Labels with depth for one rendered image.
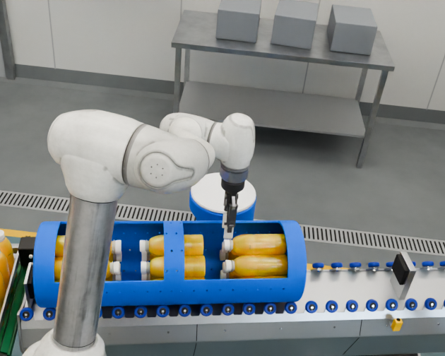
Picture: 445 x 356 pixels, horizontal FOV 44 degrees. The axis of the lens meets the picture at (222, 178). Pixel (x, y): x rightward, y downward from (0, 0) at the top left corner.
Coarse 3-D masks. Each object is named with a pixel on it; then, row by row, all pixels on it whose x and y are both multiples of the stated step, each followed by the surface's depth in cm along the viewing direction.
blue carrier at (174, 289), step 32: (64, 224) 189; (128, 224) 192; (160, 224) 194; (192, 224) 196; (256, 224) 199; (288, 224) 191; (128, 256) 202; (288, 256) 182; (128, 288) 176; (160, 288) 177; (192, 288) 179; (224, 288) 180; (256, 288) 182; (288, 288) 183
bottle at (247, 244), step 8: (232, 240) 189; (240, 240) 187; (248, 240) 187; (256, 240) 188; (264, 240) 188; (272, 240) 188; (280, 240) 189; (232, 248) 189; (240, 248) 187; (248, 248) 187; (256, 248) 187; (264, 248) 188; (272, 248) 188; (280, 248) 188
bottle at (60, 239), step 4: (60, 236) 181; (64, 236) 181; (60, 240) 180; (56, 244) 179; (60, 244) 179; (112, 244) 183; (56, 248) 179; (60, 248) 179; (112, 248) 183; (56, 252) 179; (60, 252) 179; (56, 256) 181; (60, 256) 181
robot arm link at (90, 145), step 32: (64, 128) 111; (96, 128) 110; (128, 128) 110; (64, 160) 112; (96, 160) 109; (96, 192) 113; (96, 224) 117; (64, 256) 121; (96, 256) 120; (64, 288) 122; (96, 288) 123; (64, 320) 124; (96, 320) 128; (32, 352) 133; (64, 352) 126; (96, 352) 130
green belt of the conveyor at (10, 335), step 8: (24, 272) 207; (16, 280) 203; (24, 280) 204; (16, 288) 200; (24, 288) 203; (16, 296) 197; (8, 304) 194; (16, 304) 195; (8, 312) 191; (16, 312) 193; (8, 320) 188; (16, 320) 191; (8, 328) 186; (16, 328) 189; (0, 336) 183; (8, 336) 184; (0, 344) 181; (8, 344) 182; (8, 352) 180
